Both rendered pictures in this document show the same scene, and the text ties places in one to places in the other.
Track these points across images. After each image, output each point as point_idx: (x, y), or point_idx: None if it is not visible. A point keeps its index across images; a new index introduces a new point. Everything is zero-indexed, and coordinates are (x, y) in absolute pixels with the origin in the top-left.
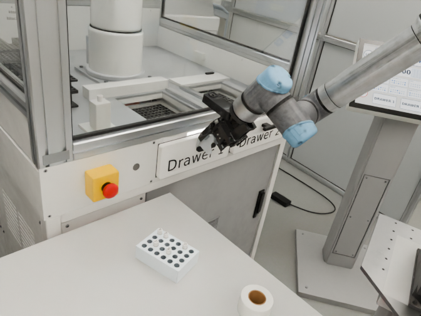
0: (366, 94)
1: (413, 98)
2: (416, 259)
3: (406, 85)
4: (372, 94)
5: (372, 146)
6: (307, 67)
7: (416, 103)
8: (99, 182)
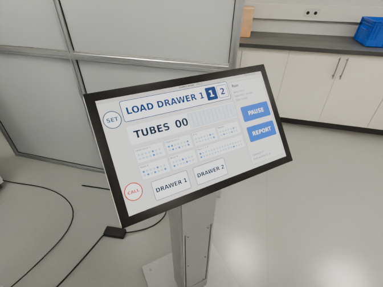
0: (141, 192)
1: (207, 160)
2: None
3: (190, 144)
4: (150, 185)
5: (180, 212)
6: None
7: (215, 164)
8: None
